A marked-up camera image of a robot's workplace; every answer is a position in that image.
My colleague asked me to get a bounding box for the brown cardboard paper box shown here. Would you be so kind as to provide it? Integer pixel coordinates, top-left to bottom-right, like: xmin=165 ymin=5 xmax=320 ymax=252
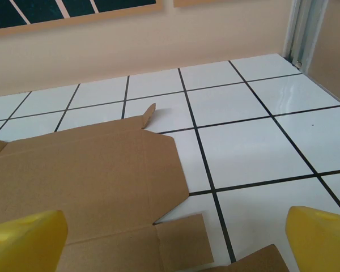
xmin=0 ymin=103 xmax=290 ymax=272

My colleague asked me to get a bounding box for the flower print wall panel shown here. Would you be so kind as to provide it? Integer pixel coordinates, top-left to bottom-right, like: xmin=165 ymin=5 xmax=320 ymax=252
xmin=0 ymin=0 xmax=164 ymax=37

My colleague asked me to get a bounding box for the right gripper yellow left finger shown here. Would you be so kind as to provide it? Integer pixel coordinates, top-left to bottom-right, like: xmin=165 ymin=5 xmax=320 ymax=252
xmin=0 ymin=209 xmax=67 ymax=272

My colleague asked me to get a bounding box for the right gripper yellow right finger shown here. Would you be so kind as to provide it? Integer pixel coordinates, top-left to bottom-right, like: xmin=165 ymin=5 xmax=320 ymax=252
xmin=284 ymin=206 xmax=340 ymax=272

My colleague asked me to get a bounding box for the aluminium corner post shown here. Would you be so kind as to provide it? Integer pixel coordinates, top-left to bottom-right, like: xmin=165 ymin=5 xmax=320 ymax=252
xmin=282 ymin=0 xmax=329 ymax=70

